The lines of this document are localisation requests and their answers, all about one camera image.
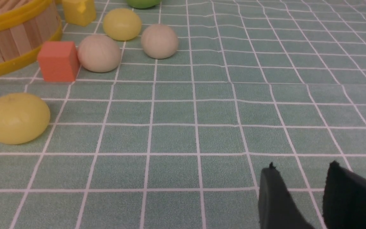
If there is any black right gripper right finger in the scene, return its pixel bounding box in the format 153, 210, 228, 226
322, 161, 366, 229

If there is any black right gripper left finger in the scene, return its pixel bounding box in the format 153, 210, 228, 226
258, 162, 314, 229

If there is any white bun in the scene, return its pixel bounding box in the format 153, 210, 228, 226
77, 34, 122, 73
141, 24, 179, 59

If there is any yellow bun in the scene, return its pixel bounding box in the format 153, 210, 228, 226
103, 8, 142, 41
0, 93, 51, 145

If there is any bamboo steamer tray yellow rim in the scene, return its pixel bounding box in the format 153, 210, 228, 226
0, 0, 62, 76

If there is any green checkered tablecloth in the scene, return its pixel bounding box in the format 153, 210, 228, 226
0, 0, 366, 229

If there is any green toy apple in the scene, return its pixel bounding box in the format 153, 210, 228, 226
126, 0, 161, 9

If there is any orange foam cube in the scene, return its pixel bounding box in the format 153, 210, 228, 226
37, 41, 80, 82

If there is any yellow foam block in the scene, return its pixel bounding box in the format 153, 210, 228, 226
62, 0, 97, 27

